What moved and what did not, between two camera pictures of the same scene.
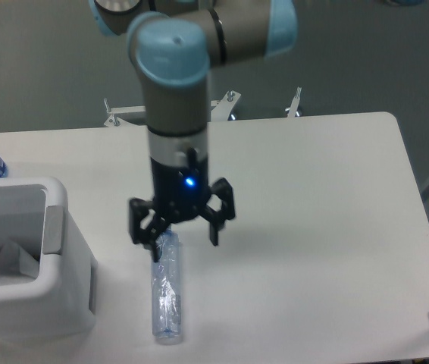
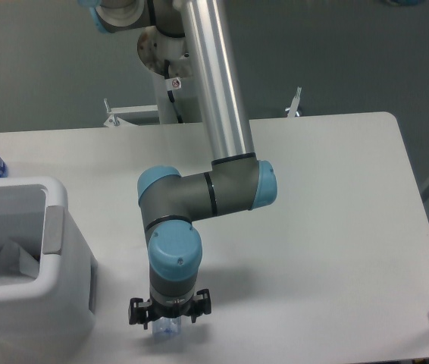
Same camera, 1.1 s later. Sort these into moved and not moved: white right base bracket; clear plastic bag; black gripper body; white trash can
Moved: black gripper body
Not moved: clear plastic bag; white right base bracket; white trash can
